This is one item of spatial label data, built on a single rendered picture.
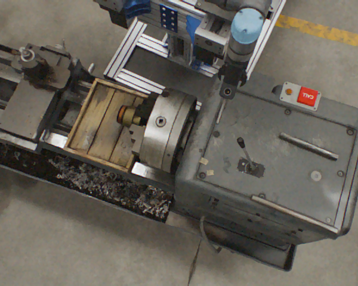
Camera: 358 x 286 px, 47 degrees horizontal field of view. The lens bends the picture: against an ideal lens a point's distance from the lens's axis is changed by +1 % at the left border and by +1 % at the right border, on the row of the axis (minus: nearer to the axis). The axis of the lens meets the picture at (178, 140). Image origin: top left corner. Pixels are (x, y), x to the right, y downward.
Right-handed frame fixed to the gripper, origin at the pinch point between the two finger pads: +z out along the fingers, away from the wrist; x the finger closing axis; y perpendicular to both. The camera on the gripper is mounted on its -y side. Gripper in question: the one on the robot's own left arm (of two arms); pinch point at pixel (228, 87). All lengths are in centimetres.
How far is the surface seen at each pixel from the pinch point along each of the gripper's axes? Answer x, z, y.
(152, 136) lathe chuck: 20.1, 13.9, -20.5
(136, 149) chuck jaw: 25.5, 24.3, -24.7
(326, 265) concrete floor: -86, 135, -27
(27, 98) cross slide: 80, 38, -16
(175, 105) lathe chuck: 16.3, 12.3, -7.5
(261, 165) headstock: -18.7, 9.8, -18.9
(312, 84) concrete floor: -49, 136, 86
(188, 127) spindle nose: 9.6, 16.8, -12.1
